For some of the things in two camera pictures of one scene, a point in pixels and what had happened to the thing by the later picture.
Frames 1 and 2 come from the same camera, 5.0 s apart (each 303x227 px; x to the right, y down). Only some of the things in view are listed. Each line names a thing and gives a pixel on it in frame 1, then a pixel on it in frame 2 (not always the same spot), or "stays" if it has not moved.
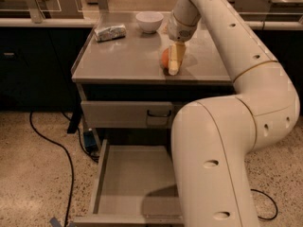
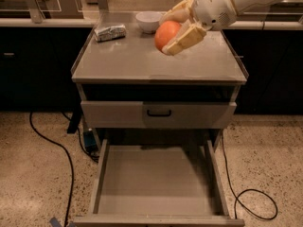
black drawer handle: (160, 115) stays
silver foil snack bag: (110, 32) stays
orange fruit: (165, 58) to (164, 31)
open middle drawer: (133, 184) stays
